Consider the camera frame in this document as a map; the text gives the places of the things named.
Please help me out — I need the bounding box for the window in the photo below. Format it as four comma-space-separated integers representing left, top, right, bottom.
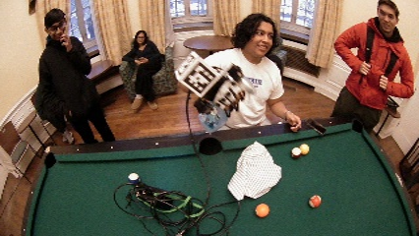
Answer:
68, 0, 100, 50
169, 0, 214, 25
279, 0, 317, 33

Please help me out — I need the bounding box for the black cable bundle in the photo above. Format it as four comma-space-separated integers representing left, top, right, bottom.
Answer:
113, 182, 242, 236

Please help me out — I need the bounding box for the wooden window bench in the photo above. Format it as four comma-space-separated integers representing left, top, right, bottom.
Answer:
85, 58, 126, 95

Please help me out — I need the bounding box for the black flat object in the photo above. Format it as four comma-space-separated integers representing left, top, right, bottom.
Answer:
303, 118, 327, 136

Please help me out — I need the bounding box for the person in white t-shirt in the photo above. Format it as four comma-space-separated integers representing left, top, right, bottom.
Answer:
204, 13, 303, 133

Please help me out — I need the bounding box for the light blue patterned object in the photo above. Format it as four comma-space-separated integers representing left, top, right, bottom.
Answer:
198, 105, 229, 133

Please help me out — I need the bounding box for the white striped cloth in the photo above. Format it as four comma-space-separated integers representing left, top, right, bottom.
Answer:
226, 141, 283, 202

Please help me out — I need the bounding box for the white marker cube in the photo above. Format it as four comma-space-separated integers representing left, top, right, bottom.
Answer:
174, 51, 254, 113

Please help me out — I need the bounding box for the long black glove cable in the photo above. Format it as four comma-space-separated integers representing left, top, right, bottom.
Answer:
185, 90, 213, 210

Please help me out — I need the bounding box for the black device with green straps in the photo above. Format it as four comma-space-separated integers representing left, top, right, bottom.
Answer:
128, 183, 208, 219

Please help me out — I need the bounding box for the round wooden table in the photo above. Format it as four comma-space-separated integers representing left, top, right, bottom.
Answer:
182, 34, 235, 59

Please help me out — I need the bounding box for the dark wooden chair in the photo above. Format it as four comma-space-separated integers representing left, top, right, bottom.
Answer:
398, 137, 419, 191

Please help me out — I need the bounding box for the dark radiator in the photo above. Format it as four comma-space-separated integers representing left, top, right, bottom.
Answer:
285, 45, 322, 78

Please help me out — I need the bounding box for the patterned armchair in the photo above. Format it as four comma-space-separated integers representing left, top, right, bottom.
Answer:
118, 45, 180, 99

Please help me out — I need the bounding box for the green pool table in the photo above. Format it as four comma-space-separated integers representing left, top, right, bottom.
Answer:
21, 117, 419, 236

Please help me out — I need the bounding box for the orange billiard ball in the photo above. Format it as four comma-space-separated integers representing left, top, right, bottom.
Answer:
254, 203, 271, 219

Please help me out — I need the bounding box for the beige curtain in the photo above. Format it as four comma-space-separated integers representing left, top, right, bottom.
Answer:
93, 0, 134, 66
137, 0, 172, 53
36, 0, 72, 40
250, 0, 283, 30
212, 0, 242, 37
305, 0, 346, 69

